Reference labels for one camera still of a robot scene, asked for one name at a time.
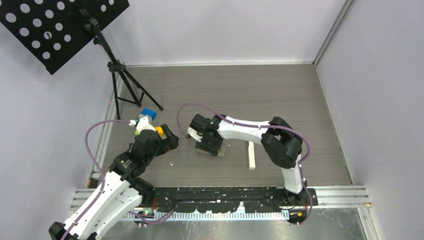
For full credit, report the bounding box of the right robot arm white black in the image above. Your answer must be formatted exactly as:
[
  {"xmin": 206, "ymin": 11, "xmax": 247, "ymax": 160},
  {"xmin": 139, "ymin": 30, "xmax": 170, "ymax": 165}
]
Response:
[{"xmin": 187, "ymin": 114, "xmax": 306, "ymax": 205}]

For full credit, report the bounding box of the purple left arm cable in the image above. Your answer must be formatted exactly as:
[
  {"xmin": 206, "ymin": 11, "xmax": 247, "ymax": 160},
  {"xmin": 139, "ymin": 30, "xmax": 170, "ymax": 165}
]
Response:
[{"xmin": 59, "ymin": 119, "xmax": 133, "ymax": 240}]

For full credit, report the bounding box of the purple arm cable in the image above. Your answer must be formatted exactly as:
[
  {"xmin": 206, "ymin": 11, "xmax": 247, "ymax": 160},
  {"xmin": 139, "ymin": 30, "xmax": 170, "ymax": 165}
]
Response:
[
  {"xmin": 176, "ymin": 103, "xmax": 314, "ymax": 226},
  {"xmin": 59, "ymin": 119, "xmax": 133, "ymax": 240}
]

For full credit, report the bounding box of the blue toy brick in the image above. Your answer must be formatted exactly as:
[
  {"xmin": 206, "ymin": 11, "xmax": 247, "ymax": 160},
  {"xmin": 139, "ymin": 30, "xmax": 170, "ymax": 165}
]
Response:
[{"xmin": 140, "ymin": 108, "xmax": 157, "ymax": 121}]

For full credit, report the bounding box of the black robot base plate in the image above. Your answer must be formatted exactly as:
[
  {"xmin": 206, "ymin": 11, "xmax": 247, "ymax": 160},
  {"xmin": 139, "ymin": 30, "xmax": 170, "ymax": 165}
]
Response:
[{"xmin": 138, "ymin": 186, "xmax": 319, "ymax": 214}]

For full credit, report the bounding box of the white slim remote control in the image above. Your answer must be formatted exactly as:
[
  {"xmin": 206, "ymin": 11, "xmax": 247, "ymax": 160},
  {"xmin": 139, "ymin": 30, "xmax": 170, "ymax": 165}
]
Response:
[{"xmin": 248, "ymin": 141, "xmax": 256, "ymax": 170}]

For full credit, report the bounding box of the orange toy block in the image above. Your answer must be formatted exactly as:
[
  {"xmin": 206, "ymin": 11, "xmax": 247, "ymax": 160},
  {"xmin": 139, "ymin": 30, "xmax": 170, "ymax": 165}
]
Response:
[{"xmin": 154, "ymin": 126, "xmax": 165, "ymax": 137}]

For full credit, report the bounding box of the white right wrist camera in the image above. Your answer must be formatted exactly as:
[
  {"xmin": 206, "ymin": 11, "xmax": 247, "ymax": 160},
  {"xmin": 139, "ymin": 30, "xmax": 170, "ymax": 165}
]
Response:
[{"xmin": 187, "ymin": 127, "xmax": 203, "ymax": 143}]

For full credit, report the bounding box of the aluminium rail frame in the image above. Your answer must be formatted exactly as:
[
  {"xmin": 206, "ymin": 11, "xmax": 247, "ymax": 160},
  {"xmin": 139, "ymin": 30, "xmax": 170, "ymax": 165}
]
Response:
[{"xmin": 71, "ymin": 186, "xmax": 372, "ymax": 224}]

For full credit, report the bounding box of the black perforated music stand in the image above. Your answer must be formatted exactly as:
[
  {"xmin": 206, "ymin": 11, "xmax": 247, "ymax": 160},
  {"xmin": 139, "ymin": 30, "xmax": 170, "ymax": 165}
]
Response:
[{"xmin": 0, "ymin": 0, "xmax": 164, "ymax": 112}]

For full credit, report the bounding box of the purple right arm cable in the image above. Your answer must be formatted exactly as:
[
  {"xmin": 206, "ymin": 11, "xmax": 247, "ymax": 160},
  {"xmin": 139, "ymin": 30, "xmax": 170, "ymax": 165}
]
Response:
[{"xmin": 176, "ymin": 103, "xmax": 314, "ymax": 226}]

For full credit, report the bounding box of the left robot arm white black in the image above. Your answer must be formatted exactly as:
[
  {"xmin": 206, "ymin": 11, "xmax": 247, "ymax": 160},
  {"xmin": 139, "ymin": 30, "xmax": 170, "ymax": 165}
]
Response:
[{"xmin": 48, "ymin": 124, "xmax": 179, "ymax": 240}]

